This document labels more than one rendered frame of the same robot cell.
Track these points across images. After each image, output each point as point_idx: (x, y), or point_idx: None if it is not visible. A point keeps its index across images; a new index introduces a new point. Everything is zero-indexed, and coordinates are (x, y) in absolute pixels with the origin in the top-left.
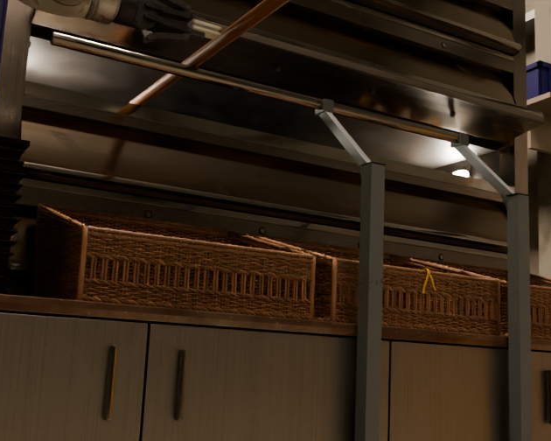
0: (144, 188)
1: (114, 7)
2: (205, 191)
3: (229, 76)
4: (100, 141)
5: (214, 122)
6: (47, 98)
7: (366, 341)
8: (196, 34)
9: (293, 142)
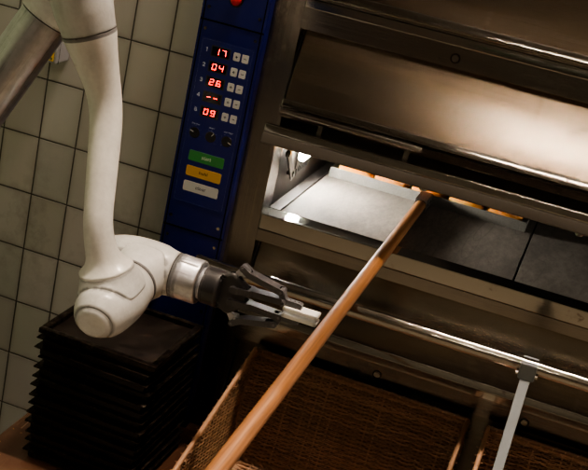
0: (366, 353)
1: (188, 299)
2: (448, 365)
3: (389, 319)
4: (337, 283)
5: (483, 283)
6: (282, 234)
7: None
8: (287, 322)
9: None
